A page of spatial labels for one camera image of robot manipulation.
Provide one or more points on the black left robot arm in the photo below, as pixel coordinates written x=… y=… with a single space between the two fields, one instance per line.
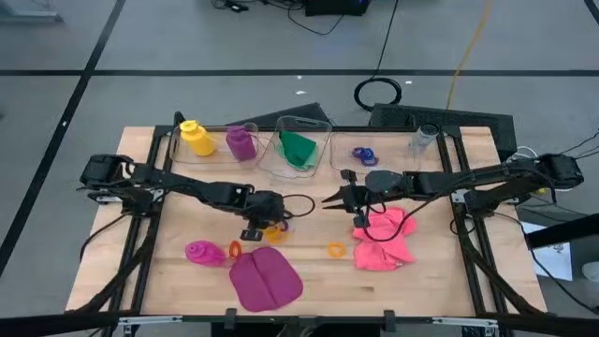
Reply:
x=201 y=189

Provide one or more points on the black floor device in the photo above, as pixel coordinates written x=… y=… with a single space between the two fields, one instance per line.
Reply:
x=337 y=7

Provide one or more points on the hot pink water bottle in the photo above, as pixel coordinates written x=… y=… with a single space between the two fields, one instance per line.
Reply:
x=203 y=253

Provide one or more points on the yellow coil wrist band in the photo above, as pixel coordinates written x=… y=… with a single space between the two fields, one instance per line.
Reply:
x=330 y=249
x=273 y=235

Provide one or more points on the black frame clamp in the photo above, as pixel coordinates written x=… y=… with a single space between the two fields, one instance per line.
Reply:
x=389 y=320
x=230 y=318

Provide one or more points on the yellow water bottle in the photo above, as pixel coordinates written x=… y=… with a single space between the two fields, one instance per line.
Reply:
x=199 y=140

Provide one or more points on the silver frame bracket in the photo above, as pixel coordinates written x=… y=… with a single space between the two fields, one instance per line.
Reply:
x=463 y=321
x=150 y=320

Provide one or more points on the purple water bottle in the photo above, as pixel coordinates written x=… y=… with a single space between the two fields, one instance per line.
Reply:
x=242 y=146

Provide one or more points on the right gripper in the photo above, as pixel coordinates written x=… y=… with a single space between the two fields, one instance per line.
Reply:
x=361 y=196

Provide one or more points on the dark green towel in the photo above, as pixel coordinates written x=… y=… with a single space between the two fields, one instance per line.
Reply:
x=299 y=147

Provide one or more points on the grey metal table foot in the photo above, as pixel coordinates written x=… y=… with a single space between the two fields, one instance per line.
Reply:
x=28 y=16

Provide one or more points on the orange coil wrist band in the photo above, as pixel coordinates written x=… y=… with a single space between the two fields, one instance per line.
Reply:
x=230 y=250

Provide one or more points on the black beam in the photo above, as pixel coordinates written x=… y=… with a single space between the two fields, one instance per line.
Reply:
x=571 y=230

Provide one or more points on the black aluminium table frame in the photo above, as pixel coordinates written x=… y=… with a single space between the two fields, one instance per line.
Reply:
x=327 y=319

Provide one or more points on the magenta towel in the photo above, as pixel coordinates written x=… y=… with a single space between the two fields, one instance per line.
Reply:
x=264 y=281

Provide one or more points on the black floor plate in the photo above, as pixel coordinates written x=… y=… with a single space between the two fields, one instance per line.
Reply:
x=468 y=121
x=299 y=111

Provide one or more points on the purple coil wrist band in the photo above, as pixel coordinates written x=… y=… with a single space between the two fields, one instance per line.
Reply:
x=372 y=161
x=285 y=226

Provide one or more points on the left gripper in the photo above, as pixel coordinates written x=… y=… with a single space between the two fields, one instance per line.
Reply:
x=267 y=208

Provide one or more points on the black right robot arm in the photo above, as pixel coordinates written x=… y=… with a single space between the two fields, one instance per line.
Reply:
x=468 y=180

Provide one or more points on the white round object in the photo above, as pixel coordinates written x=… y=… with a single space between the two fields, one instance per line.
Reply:
x=590 y=271

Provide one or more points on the clear printed plastic cup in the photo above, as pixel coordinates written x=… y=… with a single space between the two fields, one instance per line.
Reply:
x=423 y=138

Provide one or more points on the black power adapter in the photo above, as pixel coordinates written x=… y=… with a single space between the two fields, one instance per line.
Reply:
x=236 y=6

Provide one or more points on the white paper sheet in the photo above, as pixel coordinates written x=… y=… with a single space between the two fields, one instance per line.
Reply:
x=552 y=262

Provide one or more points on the coral pink towel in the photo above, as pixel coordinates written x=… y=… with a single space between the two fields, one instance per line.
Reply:
x=384 y=248

